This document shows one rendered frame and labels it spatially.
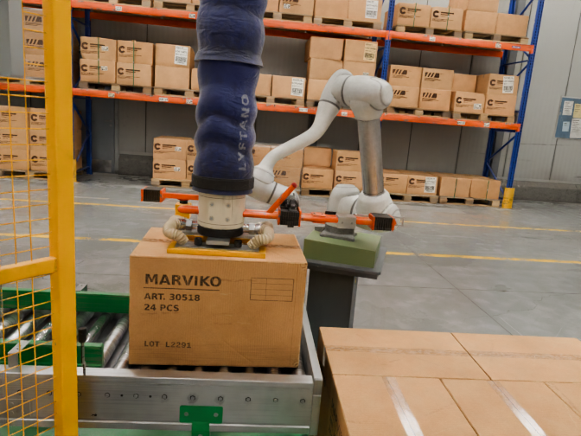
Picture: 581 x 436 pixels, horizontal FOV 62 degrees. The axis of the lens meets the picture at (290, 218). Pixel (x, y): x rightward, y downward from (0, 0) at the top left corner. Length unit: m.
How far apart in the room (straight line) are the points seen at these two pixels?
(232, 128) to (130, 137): 8.79
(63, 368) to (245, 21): 1.20
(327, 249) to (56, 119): 1.44
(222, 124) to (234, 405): 0.93
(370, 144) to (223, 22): 0.90
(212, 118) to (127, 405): 0.98
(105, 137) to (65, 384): 9.04
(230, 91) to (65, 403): 1.09
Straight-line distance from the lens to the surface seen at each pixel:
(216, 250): 1.70
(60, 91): 1.42
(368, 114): 2.15
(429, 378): 1.93
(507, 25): 10.16
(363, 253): 2.37
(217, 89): 1.67
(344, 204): 2.44
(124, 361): 1.88
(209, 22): 1.69
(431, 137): 10.91
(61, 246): 1.47
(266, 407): 1.72
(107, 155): 10.50
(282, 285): 1.70
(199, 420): 1.75
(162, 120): 10.29
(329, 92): 2.22
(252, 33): 1.69
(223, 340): 1.78
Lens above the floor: 1.45
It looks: 12 degrees down
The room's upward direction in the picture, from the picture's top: 4 degrees clockwise
